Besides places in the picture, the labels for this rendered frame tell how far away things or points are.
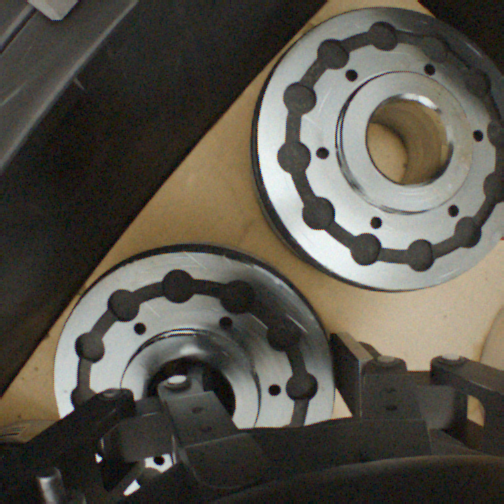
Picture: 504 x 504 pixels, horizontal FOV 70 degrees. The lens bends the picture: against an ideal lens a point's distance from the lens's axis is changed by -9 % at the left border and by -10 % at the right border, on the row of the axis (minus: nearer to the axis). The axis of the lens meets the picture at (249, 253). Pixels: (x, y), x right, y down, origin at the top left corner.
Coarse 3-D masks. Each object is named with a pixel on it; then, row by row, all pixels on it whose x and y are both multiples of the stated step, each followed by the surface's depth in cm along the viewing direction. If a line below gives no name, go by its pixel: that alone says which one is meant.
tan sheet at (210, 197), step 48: (336, 0) 15; (384, 0) 15; (240, 96) 16; (240, 144) 16; (384, 144) 16; (192, 192) 16; (240, 192) 16; (144, 240) 16; (192, 240) 16; (240, 240) 16; (336, 288) 16; (432, 288) 16; (480, 288) 16; (48, 336) 16; (384, 336) 16; (432, 336) 16; (480, 336) 17; (48, 384) 16
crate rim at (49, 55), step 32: (96, 0) 6; (128, 0) 6; (160, 0) 6; (32, 32) 6; (64, 32) 6; (96, 32) 6; (128, 32) 6; (0, 64) 6; (32, 64) 6; (64, 64) 6; (96, 64) 6; (0, 96) 6; (32, 96) 6; (64, 96) 6; (0, 128) 6; (32, 128) 6; (0, 160) 6; (0, 192) 6
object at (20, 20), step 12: (0, 0) 6; (12, 0) 6; (24, 0) 6; (0, 12) 6; (12, 12) 6; (24, 12) 6; (0, 24) 6; (12, 24) 6; (24, 24) 6; (0, 36) 6; (12, 36) 6; (0, 48) 6
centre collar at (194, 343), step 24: (168, 336) 13; (192, 336) 13; (216, 336) 13; (144, 360) 13; (168, 360) 13; (192, 360) 13; (216, 360) 13; (240, 360) 13; (120, 384) 13; (144, 384) 13; (240, 384) 13; (240, 408) 13; (168, 456) 13
